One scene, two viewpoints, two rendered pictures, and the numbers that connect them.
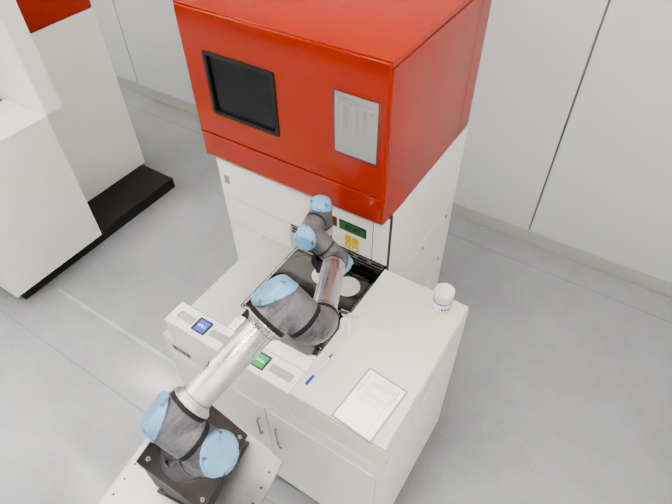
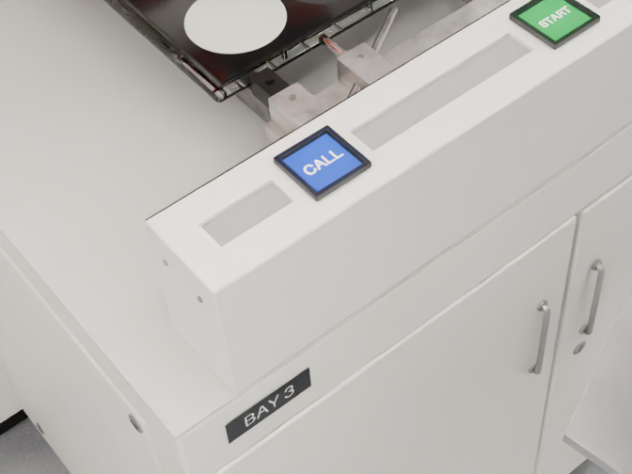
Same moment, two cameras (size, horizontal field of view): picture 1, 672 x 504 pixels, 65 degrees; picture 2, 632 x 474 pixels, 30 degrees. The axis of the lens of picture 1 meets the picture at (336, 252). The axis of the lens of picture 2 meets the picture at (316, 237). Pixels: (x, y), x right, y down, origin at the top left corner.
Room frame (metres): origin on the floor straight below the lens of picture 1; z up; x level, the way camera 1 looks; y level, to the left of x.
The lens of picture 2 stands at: (0.86, 1.07, 1.64)
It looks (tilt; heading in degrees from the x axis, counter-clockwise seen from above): 50 degrees down; 292
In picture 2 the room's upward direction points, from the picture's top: 5 degrees counter-clockwise
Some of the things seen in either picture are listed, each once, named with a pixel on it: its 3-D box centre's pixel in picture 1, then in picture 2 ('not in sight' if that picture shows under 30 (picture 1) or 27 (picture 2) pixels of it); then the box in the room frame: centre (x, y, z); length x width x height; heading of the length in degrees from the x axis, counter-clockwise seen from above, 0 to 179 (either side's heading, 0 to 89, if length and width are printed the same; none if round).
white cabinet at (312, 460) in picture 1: (315, 388); (386, 240); (1.15, 0.10, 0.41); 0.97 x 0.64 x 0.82; 57
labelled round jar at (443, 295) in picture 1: (442, 298); not in sight; (1.16, -0.37, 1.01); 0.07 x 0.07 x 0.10
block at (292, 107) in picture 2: (236, 325); (310, 122); (1.14, 0.37, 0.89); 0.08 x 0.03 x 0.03; 147
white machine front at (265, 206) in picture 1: (299, 218); not in sight; (1.58, 0.14, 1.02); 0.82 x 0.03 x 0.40; 57
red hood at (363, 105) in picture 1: (340, 71); not in sight; (1.84, -0.03, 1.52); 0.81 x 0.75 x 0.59; 57
